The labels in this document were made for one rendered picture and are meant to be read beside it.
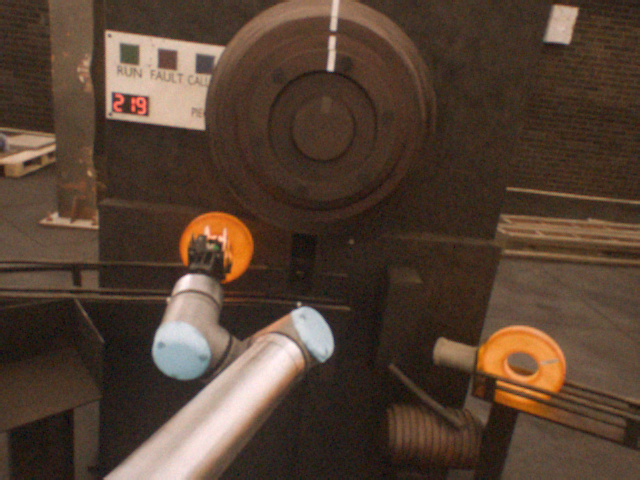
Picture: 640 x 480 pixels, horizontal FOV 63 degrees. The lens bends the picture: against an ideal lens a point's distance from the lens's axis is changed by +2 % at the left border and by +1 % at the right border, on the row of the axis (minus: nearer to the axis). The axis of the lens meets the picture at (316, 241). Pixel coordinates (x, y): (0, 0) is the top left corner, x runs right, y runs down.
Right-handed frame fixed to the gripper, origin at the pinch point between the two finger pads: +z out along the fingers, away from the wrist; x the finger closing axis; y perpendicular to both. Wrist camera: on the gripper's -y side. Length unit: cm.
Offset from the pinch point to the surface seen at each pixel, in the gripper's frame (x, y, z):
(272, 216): -11.3, 6.8, 1.3
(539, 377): -67, -8, -23
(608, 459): -142, -94, 22
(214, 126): 2.1, 23.4, 6.1
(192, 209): 8.0, -0.8, 12.5
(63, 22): 137, -26, 255
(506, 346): -61, -5, -18
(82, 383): 20.1, -16.6, -27.7
